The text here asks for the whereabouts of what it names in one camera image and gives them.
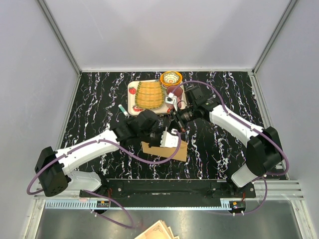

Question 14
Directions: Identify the yellow woven bamboo basket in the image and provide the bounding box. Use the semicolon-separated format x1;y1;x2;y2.
135;81;164;110

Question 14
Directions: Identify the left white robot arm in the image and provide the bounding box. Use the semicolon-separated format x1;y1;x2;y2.
35;110;161;197

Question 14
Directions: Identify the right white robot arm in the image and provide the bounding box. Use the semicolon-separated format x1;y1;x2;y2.
165;86;285;198

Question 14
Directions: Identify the stack of spare letters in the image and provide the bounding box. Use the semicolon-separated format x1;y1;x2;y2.
135;220;180;239

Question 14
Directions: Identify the brown paper envelope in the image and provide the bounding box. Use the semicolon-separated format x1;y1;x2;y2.
142;141;187;162

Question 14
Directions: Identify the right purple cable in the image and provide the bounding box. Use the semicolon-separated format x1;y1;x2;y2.
171;80;290;216

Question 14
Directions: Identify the green white glue stick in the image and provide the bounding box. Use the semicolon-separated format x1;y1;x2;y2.
118;104;129;117

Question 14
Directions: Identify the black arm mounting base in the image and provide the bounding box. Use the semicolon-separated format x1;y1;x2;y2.
94;179;256;199

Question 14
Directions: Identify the slotted cable duct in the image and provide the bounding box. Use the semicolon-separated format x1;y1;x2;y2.
45;198;243;211

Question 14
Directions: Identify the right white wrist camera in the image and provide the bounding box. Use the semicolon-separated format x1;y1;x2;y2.
165;93;181;111

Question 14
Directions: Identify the yellow patterned bowl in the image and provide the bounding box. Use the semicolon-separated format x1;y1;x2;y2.
160;71;182;86

